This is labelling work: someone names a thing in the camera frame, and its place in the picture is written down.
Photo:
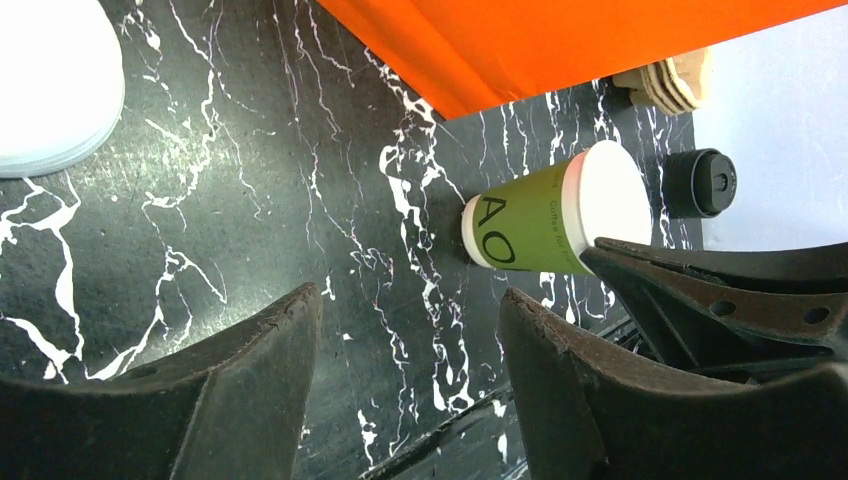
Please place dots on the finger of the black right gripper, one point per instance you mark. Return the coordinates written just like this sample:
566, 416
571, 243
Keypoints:
745, 317

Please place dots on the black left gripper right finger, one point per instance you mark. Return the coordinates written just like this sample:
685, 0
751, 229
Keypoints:
589, 409

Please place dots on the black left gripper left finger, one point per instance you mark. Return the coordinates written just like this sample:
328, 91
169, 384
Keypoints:
231, 406

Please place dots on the brown pulp cup carrier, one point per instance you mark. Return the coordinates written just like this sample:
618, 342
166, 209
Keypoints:
676, 85

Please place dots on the orange paper bag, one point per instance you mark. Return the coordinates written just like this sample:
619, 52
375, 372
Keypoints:
464, 57

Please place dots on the white lid stack upper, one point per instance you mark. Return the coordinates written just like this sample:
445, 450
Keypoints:
62, 84

